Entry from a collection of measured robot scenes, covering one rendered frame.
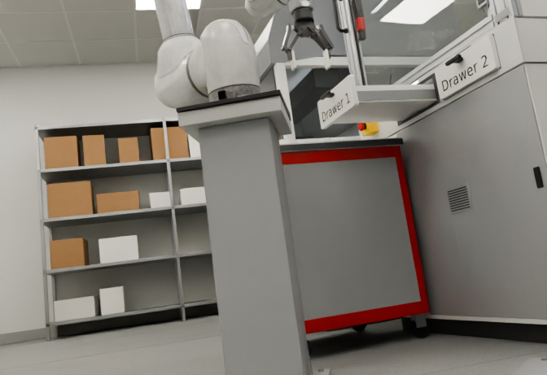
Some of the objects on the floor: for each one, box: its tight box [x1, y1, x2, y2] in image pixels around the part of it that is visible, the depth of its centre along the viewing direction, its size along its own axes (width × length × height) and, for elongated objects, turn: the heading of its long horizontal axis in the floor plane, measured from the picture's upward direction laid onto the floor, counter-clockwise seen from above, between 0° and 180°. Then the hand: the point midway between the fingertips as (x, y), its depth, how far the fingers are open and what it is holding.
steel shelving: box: [34, 116, 217, 341], centre depth 580 cm, size 363×49×200 cm, turn 67°
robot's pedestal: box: [177, 95, 330, 375], centre depth 155 cm, size 30×30×76 cm
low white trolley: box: [279, 137, 431, 356], centre depth 231 cm, size 58×62×76 cm
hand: (310, 65), depth 198 cm, fingers open, 12 cm apart
